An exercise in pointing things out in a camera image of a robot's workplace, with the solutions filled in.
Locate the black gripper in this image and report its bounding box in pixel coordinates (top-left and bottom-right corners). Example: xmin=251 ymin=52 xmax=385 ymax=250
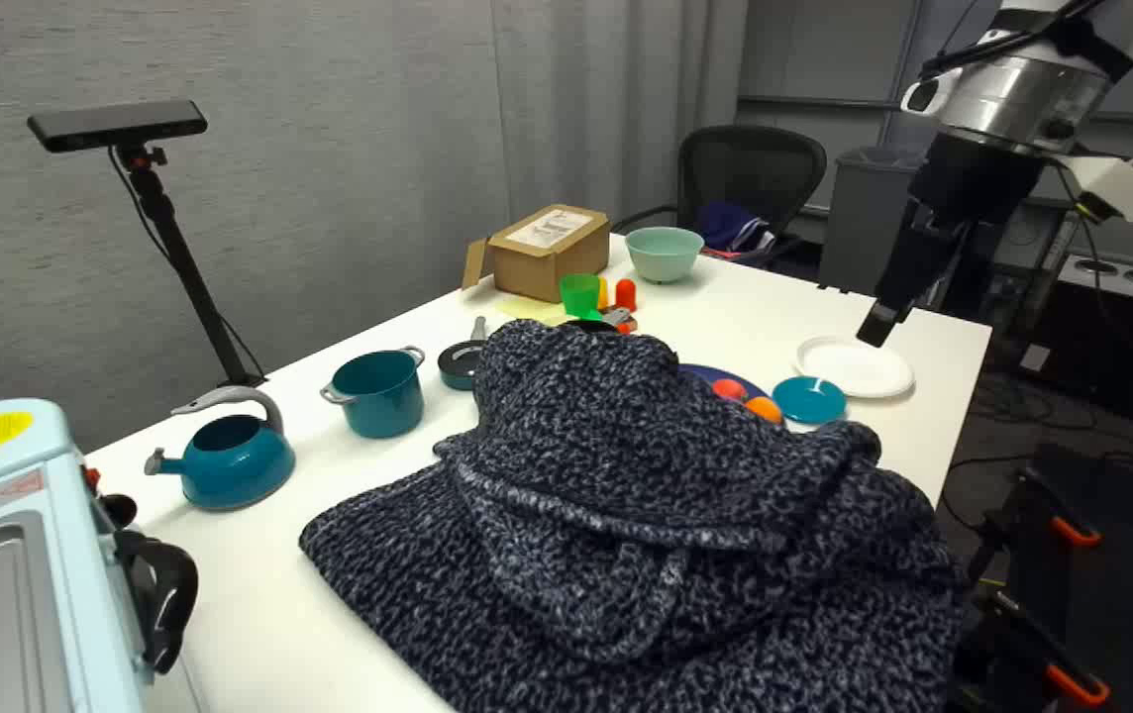
xmin=854 ymin=131 xmax=1052 ymax=353

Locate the dark blue knitted blanket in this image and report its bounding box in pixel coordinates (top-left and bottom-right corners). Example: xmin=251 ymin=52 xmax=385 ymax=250
xmin=296 ymin=319 xmax=976 ymax=713

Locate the white round plate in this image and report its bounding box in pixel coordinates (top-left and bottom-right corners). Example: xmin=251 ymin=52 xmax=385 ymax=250
xmin=794 ymin=328 xmax=921 ymax=410

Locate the grey cabinet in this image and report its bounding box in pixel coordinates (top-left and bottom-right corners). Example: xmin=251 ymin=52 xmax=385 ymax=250
xmin=815 ymin=142 xmax=930 ymax=298

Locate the small teal bowl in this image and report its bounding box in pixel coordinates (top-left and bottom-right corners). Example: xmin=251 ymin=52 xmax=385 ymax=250
xmin=769 ymin=372 xmax=854 ymax=431

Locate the blue cloth on chair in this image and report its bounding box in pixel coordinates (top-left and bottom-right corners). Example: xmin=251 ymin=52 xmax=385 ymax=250
xmin=695 ymin=197 xmax=786 ymax=263

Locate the black office chair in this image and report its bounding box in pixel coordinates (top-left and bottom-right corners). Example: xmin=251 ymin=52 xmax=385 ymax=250
xmin=613 ymin=122 xmax=834 ymax=275

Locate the blue plate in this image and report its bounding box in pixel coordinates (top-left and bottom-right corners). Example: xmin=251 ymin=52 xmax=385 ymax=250
xmin=673 ymin=362 xmax=781 ymax=417

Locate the mint green bowl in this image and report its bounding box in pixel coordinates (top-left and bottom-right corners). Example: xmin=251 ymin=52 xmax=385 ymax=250
xmin=624 ymin=221 xmax=710 ymax=290

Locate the green plastic cup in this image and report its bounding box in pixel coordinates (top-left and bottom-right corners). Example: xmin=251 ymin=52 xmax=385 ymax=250
xmin=557 ymin=269 xmax=611 ymax=324

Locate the brown cardboard box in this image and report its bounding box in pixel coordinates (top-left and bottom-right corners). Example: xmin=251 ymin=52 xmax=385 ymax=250
xmin=461 ymin=203 xmax=613 ymax=306

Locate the pale yellow plate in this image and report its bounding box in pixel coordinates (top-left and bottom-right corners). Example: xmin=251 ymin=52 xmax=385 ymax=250
xmin=497 ymin=295 xmax=576 ymax=328

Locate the teal toy pot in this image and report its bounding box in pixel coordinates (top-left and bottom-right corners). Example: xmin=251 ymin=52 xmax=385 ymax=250
xmin=316 ymin=344 xmax=434 ymax=446

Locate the teal toy kettle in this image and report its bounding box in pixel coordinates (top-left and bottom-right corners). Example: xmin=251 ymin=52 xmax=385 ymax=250
xmin=138 ymin=384 xmax=302 ymax=514

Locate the light blue toy oven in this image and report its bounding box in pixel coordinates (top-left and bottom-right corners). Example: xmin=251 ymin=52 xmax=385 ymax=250
xmin=0 ymin=398 xmax=154 ymax=713

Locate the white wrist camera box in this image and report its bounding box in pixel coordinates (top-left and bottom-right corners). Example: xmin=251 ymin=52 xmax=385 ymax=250
xmin=1058 ymin=154 xmax=1133 ymax=225

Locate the black clamp orange handle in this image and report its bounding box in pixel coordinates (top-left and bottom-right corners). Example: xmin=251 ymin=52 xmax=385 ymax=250
xmin=971 ymin=461 xmax=1108 ymax=554
xmin=967 ymin=580 xmax=1118 ymax=713

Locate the black camera tripod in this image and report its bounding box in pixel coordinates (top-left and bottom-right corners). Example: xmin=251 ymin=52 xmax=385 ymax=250
xmin=109 ymin=141 xmax=269 ymax=394

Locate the black camera bar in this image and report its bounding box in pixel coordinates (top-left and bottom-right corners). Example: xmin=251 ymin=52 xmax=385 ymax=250
xmin=23 ymin=101 xmax=214 ymax=154

